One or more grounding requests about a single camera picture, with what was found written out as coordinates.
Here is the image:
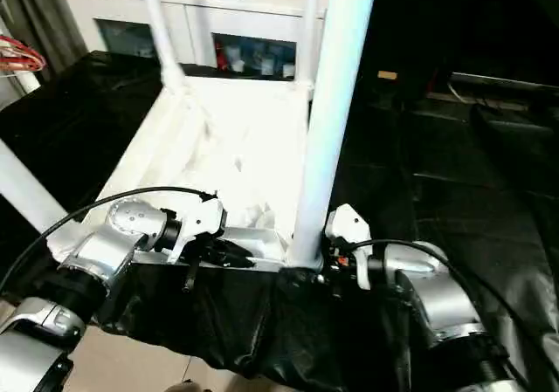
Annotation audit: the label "red clothes hangers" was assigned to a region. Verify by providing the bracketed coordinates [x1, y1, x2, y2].
[0, 33, 48, 75]

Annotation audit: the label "black shiny mat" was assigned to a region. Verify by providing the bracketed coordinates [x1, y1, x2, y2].
[0, 49, 559, 392]

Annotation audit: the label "white plastic table top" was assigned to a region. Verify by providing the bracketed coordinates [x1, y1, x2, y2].
[45, 75, 328, 276]

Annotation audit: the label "black cabinet with gold label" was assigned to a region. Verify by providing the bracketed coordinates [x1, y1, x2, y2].
[361, 0, 559, 101]

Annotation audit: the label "black flat bar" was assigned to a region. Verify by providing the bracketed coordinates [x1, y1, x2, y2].
[449, 71, 559, 91]

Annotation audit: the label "white cabinet with glass doors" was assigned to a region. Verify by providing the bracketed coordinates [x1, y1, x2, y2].
[60, 0, 333, 82]

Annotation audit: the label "grey curtain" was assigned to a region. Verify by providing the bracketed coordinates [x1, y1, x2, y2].
[0, 0, 89, 79]

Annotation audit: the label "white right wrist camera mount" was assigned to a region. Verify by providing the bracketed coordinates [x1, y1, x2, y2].
[324, 203, 373, 292]

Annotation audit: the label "white post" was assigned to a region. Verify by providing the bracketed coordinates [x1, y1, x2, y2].
[17, 71, 44, 93]

